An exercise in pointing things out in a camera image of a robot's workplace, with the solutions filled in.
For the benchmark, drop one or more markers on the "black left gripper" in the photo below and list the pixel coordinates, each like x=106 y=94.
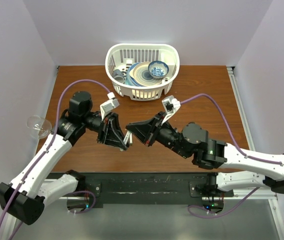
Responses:
x=116 y=138

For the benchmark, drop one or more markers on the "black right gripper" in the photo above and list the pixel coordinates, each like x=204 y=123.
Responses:
x=146 y=133

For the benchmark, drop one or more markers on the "white pen green tip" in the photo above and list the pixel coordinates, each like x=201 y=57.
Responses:
x=130 y=139

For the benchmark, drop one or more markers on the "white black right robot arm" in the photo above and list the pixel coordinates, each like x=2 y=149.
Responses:
x=256 y=169

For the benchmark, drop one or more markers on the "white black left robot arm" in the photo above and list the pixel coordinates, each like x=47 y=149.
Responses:
x=22 y=198

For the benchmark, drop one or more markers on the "grey blue mug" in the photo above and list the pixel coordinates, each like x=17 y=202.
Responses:
x=118 y=76

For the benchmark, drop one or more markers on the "beige blue plate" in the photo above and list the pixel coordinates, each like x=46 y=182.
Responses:
x=139 y=76

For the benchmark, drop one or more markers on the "white plastic dish basket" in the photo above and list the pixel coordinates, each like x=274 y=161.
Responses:
x=123 y=55

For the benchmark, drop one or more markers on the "blue patterned bowl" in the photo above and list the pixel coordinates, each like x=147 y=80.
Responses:
x=158 y=69

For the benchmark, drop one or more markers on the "clear wine glass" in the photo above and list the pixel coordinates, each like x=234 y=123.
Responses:
x=39 y=127

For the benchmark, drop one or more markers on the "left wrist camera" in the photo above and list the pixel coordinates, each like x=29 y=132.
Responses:
x=109 y=105

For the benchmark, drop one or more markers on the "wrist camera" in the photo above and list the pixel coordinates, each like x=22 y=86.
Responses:
x=109 y=105
x=171 y=106

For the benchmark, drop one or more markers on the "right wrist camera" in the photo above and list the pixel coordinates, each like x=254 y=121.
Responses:
x=171 y=106

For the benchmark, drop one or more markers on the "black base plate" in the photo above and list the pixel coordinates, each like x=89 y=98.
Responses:
x=149 y=188

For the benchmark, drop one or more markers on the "aluminium frame rail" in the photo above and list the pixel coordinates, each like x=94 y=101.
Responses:
x=262 y=193

